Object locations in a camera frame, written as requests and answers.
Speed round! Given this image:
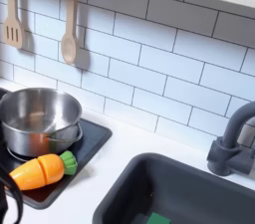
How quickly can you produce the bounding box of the steel pot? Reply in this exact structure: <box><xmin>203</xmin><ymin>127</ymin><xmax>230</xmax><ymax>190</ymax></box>
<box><xmin>0</xmin><ymin>87</ymin><xmax>84</xmax><ymax>159</ymax></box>

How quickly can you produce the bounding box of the orange toy carrot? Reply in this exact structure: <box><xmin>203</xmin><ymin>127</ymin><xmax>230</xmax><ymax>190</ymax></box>
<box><xmin>9</xmin><ymin>149</ymin><xmax>79</xmax><ymax>192</ymax></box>

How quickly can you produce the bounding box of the black stove top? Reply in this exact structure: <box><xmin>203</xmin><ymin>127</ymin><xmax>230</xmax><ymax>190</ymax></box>
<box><xmin>0</xmin><ymin>87</ymin><xmax>114</xmax><ymax>210</ymax></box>

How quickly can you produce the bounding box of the wooden spoon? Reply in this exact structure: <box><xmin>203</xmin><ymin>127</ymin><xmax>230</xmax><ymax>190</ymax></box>
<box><xmin>60</xmin><ymin>0</ymin><xmax>82</xmax><ymax>66</ymax></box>

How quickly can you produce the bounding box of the dark grey sink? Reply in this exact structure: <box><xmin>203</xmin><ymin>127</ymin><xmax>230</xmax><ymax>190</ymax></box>
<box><xmin>92</xmin><ymin>152</ymin><xmax>255</xmax><ymax>224</ymax></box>

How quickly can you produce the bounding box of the dark grey tap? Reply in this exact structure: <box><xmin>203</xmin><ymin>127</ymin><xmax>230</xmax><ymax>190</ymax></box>
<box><xmin>206</xmin><ymin>101</ymin><xmax>255</xmax><ymax>177</ymax></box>

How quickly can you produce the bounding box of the green block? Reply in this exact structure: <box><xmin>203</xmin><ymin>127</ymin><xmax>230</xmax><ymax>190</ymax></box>
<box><xmin>145</xmin><ymin>211</ymin><xmax>172</xmax><ymax>224</ymax></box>

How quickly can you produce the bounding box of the slotted wooden spatula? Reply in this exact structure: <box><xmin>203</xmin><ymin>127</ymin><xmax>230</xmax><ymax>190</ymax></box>
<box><xmin>2</xmin><ymin>0</ymin><xmax>25</xmax><ymax>50</ymax></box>

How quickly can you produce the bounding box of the thin black cable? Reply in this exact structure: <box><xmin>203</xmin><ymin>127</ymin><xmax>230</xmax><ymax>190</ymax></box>
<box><xmin>0</xmin><ymin>162</ymin><xmax>25</xmax><ymax>224</ymax></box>

